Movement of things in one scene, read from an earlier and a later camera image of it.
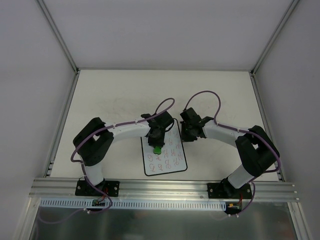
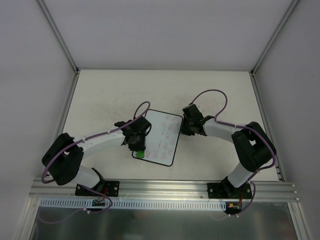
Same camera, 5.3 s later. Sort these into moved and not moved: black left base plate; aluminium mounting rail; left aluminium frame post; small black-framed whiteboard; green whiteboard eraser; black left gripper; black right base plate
Moved: black left gripper; green whiteboard eraser; small black-framed whiteboard
Not moved: left aluminium frame post; black right base plate; black left base plate; aluminium mounting rail
